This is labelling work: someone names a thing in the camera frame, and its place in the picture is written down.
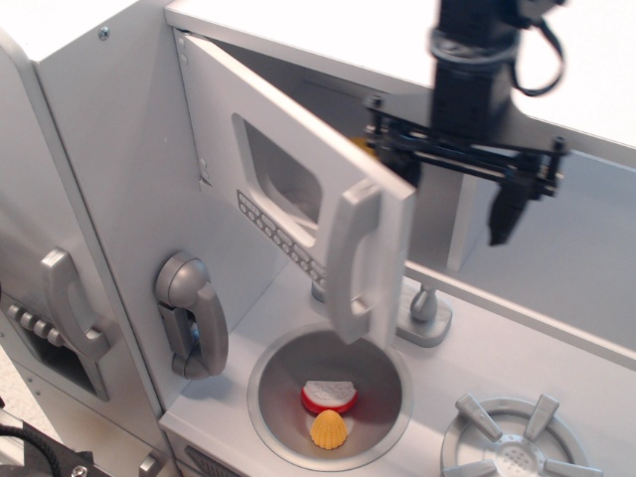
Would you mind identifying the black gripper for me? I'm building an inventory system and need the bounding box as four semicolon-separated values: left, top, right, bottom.
364;93;567;246

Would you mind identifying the silver microwave door handle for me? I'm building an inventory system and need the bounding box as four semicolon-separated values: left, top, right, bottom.
325;180;382;344

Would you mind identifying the grey microwave door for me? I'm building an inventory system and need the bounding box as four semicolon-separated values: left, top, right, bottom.
174;32;417;349

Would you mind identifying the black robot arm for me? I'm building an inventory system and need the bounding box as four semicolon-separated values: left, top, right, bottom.
365;1;569;246

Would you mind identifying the yellow toy food in microwave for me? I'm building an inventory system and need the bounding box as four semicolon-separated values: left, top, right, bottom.
349;136;379;160

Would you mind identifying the silver toy faucet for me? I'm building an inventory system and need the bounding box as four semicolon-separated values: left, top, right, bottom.
312;278;453;349

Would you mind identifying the round metal sink bowl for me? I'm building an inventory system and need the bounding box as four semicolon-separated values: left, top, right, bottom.
247;324;413;472

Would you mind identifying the red white toy fruit slice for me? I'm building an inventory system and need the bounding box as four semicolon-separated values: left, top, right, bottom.
301;381;359;414

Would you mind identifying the silver toy stove burner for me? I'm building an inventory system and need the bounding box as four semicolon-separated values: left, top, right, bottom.
440;394;603;476

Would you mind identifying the white toy kitchen cabinet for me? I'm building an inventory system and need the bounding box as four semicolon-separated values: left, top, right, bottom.
1;1;635;476

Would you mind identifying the yellow toy corn piece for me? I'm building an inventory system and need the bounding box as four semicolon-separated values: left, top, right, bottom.
310;409;349;450

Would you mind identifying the grey ice dispenser panel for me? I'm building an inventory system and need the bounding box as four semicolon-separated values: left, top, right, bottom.
1;297;108;401

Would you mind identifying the black cable loop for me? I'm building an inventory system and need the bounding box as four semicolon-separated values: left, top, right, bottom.
511;14;567;98

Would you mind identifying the silver fridge door handle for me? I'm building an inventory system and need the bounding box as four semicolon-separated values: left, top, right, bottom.
41;247;110;362

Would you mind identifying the silver lower drawer handle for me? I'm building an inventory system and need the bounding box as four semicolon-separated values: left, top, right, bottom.
138;454;162;477

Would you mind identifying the black metal base bracket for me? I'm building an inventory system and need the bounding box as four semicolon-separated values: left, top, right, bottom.
1;400;107;477

